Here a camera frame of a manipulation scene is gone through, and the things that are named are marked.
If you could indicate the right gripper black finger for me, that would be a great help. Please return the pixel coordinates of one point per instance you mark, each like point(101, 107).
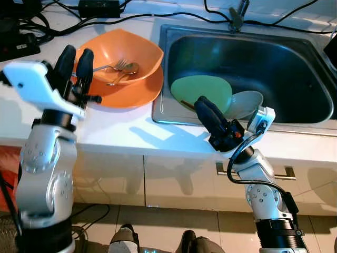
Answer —
point(221, 115)
point(208, 118)

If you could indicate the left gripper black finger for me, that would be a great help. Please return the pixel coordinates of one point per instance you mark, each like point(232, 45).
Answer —
point(66, 68)
point(84, 71)

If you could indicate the silver metal fork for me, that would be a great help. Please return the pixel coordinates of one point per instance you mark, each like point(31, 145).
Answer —
point(105, 67)

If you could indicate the orange bowl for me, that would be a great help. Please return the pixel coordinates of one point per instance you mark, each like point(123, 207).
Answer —
point(121, 47)

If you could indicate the white kitchen cabinet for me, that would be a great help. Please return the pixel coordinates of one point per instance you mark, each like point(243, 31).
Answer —
point(174, 179)

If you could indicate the grey bowl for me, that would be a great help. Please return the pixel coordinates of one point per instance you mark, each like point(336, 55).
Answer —
point(247, 103)

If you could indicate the green plate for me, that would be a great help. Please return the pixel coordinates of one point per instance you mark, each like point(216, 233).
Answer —
point(202, 89)

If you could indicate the silver metal spoon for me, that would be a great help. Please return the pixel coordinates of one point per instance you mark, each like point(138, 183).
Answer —
point(130, 68)

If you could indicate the orange plate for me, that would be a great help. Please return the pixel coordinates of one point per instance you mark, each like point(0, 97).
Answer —
point(131, 95)

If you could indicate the black power adapter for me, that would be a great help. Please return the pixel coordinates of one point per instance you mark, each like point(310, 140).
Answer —
point(100, 8)

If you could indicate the stainless steel sink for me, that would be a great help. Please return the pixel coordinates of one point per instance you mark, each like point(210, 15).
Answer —
point(284, 68)

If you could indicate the metal faucet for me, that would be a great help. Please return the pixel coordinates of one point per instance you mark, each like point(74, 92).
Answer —
point(237, 21)

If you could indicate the red plastic bag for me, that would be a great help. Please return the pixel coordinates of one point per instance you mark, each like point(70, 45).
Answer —
point(8, 168)

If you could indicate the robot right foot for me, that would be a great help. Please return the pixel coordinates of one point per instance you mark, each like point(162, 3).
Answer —
point(202, 245)

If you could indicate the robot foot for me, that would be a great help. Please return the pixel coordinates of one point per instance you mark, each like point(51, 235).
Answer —
point(202, 245)
point(124, 242)

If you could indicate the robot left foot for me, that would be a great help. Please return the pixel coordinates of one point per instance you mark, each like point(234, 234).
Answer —
point(124, 242)

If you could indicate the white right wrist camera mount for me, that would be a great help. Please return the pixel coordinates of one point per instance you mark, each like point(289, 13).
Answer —
point(261, 118)

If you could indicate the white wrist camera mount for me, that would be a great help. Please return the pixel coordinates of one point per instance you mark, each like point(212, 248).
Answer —
point(261, 118)
point(26, 79)

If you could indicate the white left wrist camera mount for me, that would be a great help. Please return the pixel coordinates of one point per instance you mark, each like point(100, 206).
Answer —
point(26, 79)

